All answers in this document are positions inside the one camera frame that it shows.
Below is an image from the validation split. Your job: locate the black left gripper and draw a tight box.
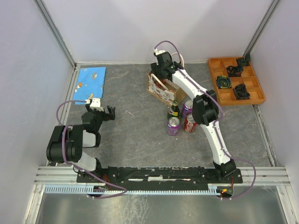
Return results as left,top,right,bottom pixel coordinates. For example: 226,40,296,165
85,104,115,132

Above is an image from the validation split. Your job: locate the green glass Perrier bottle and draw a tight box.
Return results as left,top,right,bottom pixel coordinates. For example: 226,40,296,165
167,100,180,120

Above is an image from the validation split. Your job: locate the purple Fanta can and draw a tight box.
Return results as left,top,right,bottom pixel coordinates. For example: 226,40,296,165
167,117,180,136
181,100,193,118

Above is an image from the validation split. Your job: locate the red Coke can front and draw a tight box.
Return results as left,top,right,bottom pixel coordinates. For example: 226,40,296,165
184,113,197,133

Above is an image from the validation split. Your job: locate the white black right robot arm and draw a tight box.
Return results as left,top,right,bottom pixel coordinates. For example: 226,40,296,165
151,49,236,182

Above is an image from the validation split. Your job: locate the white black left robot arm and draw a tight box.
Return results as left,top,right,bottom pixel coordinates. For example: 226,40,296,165
46,105,115,182

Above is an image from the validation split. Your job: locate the burlap canvas tote bag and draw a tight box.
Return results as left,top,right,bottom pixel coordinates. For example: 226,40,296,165
146,53,186,106

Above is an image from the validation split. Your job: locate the blue patterned cloth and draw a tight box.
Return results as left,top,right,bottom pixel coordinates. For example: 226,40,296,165
72,67,106,105

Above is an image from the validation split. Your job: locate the orange wooden divided tray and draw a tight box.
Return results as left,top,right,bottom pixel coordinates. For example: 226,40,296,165
207,57,266,105

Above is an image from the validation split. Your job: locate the blue yellow rolled tie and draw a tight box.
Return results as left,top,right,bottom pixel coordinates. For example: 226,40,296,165
216,76,232,89

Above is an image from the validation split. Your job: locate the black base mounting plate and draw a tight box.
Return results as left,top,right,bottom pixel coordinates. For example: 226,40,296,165
77,167,243,191

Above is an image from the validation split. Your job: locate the black rolled belt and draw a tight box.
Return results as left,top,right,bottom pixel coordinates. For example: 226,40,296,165
226,66,243,77

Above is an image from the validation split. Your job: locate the black rolled tie front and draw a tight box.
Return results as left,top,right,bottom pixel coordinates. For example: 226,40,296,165
234,84,250,100

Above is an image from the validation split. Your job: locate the dark rolled tie corner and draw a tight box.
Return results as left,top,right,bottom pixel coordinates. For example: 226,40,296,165
236,53,251,67

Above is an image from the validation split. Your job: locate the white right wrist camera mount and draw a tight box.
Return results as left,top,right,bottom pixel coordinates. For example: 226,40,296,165
154,49,165,56

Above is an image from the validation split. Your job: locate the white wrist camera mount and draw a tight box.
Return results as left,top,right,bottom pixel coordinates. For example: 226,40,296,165
154,49,165,56
90,98,104,111

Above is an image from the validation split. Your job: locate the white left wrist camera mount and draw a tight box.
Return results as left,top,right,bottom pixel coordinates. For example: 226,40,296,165
90,98,104,111

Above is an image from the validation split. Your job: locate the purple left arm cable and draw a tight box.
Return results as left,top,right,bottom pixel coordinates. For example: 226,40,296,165
57,99,128,200

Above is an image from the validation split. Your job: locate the aluminium frame rail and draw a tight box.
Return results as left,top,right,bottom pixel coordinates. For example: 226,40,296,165
34,166,104,186

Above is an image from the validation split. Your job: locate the light blue slotted cable duct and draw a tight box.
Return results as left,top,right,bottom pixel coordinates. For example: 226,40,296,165
44,184,221,195

